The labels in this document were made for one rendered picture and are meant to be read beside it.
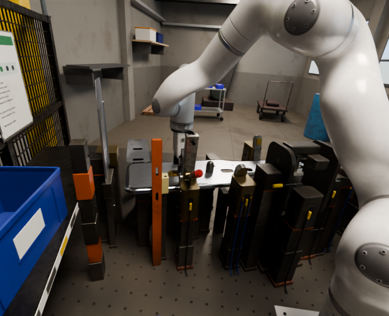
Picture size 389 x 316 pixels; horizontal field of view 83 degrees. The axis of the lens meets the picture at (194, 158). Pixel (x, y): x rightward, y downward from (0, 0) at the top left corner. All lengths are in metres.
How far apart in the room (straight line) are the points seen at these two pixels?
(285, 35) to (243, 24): 0.17
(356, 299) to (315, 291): 0.45
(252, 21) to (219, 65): 0.13
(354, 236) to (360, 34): 0.35
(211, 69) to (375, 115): 0.38
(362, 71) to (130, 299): 0.85
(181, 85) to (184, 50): 7.53
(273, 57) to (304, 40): 7.83
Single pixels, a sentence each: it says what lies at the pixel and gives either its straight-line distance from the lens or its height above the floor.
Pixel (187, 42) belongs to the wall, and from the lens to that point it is 8.17.
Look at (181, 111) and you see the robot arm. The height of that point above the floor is 1.25.
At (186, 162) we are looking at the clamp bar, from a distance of 0.68.
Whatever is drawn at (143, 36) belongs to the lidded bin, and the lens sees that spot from 5.39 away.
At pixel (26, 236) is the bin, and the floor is 1.10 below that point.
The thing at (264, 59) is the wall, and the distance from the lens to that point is 8.21.
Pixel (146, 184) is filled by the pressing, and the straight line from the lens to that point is 0.80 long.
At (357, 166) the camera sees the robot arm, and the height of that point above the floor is 1.26.
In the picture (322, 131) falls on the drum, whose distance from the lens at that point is 5.32.
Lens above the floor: 1.42
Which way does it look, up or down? 24 degrees down
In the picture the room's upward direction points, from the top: 4 degrees clockwise
